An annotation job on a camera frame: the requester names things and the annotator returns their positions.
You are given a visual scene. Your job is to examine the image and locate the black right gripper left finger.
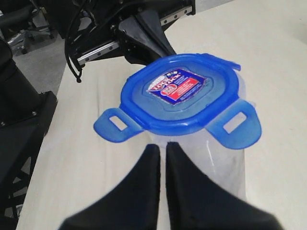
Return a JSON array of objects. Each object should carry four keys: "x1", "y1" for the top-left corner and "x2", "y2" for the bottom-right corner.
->
[{"x1": 60, "y1": 144, "x2": 160, "y2": 230}]

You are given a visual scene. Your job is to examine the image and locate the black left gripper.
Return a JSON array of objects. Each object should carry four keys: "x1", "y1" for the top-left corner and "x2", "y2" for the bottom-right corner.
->
[{"x1": 47, "y1": 0, "x2": 196, "y2": 66}]

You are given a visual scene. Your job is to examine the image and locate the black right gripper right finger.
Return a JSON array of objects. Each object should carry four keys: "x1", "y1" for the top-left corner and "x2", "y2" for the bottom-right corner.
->
[{"x1": 165, "y1": 142, "x2": 283, "y2": 230}]

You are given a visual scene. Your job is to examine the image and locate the clear plastic container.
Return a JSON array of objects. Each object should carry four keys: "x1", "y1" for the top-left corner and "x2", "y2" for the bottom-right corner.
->
[{"x1": 151, "y1": 76, "x2": 255, "y2": 204}]

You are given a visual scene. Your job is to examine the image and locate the blue container lid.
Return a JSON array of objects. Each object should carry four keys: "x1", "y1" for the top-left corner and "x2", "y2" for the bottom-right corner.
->
[{"x1": 94, "y1": 53, "x2": 262, "y2": 150}]

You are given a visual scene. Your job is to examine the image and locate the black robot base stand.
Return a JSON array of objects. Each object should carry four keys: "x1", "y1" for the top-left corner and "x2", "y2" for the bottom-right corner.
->
[{"x1": 0, "y1": 39, "x2": 58, "y2": 230}]

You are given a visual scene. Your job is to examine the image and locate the black office chair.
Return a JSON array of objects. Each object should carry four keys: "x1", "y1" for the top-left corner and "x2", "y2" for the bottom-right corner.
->
[{"x1": 0, "y1": 0, "x2": 54, "y2": 55}]

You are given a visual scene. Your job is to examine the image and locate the black cable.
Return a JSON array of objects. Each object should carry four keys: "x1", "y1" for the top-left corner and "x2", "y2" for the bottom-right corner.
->
[{"x1": 63, "y1": 0, "x2": 101, "y2": 83}]

